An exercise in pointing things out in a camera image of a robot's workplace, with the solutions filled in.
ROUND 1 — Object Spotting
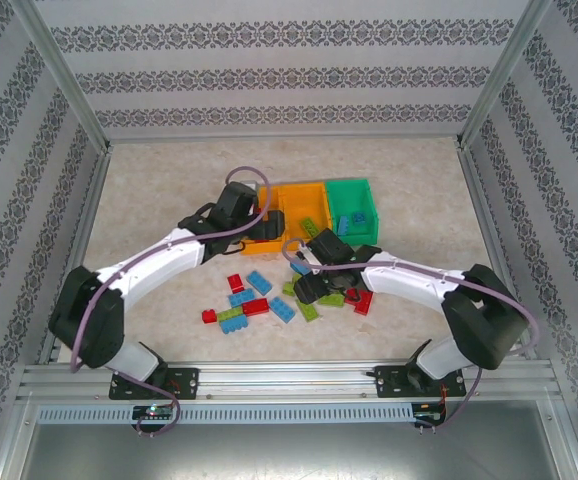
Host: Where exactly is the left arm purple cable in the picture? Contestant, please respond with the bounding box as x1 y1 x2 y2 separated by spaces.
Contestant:
70 166 273 439

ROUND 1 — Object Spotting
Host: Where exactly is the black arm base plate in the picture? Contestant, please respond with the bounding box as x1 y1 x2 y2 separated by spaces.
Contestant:
374 364 468 400
108 367 200 401

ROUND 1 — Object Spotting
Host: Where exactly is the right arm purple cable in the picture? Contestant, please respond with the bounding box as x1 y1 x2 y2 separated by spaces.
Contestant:
281 237 540 436

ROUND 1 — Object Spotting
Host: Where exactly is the orange plastic bin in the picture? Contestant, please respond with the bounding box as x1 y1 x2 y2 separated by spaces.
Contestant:
241 183 289 257
276 181 334 242

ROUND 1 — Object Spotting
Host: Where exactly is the slotted grey cable duct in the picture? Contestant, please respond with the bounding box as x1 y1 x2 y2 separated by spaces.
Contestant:
35 403 416 426

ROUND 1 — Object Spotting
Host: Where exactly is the wide aluminium mounting rail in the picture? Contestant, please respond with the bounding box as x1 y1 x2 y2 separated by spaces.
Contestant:
16 358 556 402

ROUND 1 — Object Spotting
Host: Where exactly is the aluminium table edge rail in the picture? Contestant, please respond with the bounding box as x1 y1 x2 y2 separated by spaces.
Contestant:
103 130 465 146
36 144 113 365
456 142 536 361

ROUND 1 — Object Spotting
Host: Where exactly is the small circuit board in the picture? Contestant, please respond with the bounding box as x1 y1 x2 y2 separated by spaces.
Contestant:
413 408 446 425
132 404 176 421

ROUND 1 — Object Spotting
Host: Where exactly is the steel sheet panel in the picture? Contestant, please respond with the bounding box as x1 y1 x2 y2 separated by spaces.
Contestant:
0 399 578 480

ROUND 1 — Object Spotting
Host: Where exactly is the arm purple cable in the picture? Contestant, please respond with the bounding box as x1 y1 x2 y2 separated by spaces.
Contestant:
281 237 540 436
70 166 273 439

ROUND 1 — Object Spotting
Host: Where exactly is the green plastic bin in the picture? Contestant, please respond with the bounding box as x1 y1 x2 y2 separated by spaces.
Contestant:
324 178 382 247

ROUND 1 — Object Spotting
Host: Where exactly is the aluminium frame post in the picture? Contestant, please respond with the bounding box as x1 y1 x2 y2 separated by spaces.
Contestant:
7 0 114 151
454 0 554 151

